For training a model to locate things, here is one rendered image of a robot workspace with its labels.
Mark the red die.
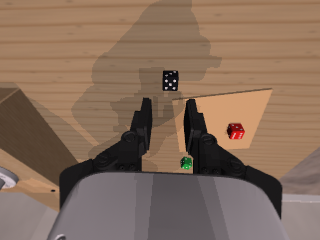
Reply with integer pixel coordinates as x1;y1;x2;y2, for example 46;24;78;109
227;123;244;139

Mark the black die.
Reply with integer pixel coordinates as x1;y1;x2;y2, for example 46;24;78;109
162;70;179;91

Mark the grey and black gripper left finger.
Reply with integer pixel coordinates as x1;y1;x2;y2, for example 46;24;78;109
59;98;152;210

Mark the tan flat mat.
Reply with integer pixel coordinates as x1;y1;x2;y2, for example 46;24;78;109
172;88;272;152

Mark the green die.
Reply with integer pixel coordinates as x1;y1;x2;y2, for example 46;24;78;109
181;157;192;170

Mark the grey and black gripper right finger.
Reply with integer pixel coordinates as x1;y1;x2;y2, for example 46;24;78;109
183;99;282;220

